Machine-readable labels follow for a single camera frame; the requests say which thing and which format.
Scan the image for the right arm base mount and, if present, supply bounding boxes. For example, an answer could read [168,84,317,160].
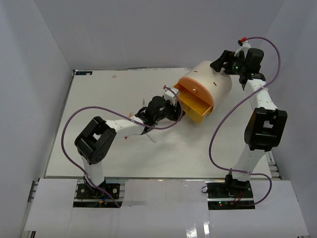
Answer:
[201,180,255,211]

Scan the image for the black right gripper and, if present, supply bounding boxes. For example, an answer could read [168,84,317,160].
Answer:
[211,51,248,75]

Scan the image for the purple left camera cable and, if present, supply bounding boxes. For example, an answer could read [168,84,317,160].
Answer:
[61,86,184,208]

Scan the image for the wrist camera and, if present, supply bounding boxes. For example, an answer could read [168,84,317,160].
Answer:
[163,85,179,104]
[234,37,251,57]

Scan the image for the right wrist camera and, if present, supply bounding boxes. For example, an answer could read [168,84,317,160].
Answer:
[234,37,251,57]

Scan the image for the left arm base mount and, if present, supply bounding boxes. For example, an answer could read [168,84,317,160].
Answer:
[73,180,125,208]

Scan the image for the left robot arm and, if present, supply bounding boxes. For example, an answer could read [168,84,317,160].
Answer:
[74,96,185,198]

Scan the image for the purple camera cable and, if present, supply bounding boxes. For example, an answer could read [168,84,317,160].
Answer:
[209,36,281,205]
[61,86,184,208]

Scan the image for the white pen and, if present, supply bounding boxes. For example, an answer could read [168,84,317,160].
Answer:
[146,134,156,143]

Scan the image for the cream round drawer cabinet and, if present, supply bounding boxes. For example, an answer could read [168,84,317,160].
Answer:
[184,60,232,109]

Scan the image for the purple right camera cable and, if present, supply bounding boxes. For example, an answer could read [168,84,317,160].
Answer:
[209,36,281,205]

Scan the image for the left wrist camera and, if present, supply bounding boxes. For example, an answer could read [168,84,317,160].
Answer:
[163,85,179,104]

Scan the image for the yellow drawer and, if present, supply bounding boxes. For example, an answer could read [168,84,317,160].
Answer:
[174,83,213,123]

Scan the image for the pink top drawer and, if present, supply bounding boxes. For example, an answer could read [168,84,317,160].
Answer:
[178,76,214,107]

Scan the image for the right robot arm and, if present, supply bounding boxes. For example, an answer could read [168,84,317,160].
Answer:
[210,48,288,203]

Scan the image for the left XDOF logo sticker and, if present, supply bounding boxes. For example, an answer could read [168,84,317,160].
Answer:
[75,71,93,75]

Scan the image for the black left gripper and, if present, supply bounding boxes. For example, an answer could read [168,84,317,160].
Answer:
[154,99,185,123]

